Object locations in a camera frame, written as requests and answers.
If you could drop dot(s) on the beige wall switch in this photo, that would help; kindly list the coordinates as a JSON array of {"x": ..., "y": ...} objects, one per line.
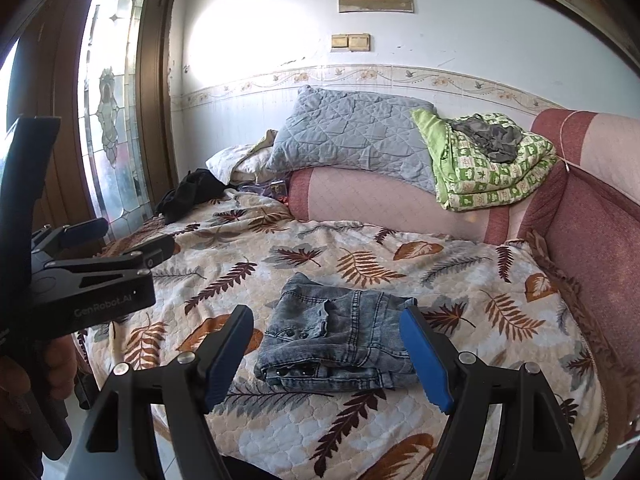
[{"x": 351, "y": 42}]

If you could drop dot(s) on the green patterned quilt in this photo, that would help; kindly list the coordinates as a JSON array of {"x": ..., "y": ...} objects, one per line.
[{"x": 485, "y": 180}]

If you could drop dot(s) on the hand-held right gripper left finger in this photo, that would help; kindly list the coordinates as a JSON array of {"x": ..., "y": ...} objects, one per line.
[{"x": 227, "y": 360}]

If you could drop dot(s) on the grey quilted pillow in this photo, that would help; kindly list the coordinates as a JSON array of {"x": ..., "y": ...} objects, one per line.
[{"x": 350, "y": 140}]

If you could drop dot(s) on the purple packet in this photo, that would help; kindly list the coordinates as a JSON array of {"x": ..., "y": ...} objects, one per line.
[{"x": 272, "y": 190}]

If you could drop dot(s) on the person's left hand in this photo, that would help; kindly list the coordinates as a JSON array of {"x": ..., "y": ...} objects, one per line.
[{"x": 60, "y": 365}]

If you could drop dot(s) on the black cloth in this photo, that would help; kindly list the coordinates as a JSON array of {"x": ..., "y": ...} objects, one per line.
[{"x": 192, "y": 192}]

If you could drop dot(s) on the white pillow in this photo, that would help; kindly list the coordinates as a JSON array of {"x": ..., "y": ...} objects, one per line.
[{"x": 240, "y": 159}]

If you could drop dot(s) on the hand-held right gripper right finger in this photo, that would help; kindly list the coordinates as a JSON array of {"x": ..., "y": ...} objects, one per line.
[{"x": 425, "y": 360}]

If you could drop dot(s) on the grey crumpled cloth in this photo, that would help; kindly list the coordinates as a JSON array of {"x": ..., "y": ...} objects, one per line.
[{"x": 492, "y": 139}]

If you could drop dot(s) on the blue denim pants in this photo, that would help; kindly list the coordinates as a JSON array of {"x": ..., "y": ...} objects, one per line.
[{"x": 340, "y": 335}]

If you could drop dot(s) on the pink red sofa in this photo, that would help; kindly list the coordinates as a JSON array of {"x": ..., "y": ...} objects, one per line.
[{"x": 400, "y": 210}]

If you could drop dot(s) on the wooden door with glass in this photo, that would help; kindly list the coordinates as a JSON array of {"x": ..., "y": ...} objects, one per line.
[{"x": 115, "y": 110}]

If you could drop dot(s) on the leaf print blanket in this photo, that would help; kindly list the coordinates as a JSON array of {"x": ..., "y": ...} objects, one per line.
[{"x": 310, "y": 232}]

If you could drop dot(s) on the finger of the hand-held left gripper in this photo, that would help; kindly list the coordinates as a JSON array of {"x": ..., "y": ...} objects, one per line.
[
  {"x": 155, "y": 251},
  {"x": 85, "y": 231}
]

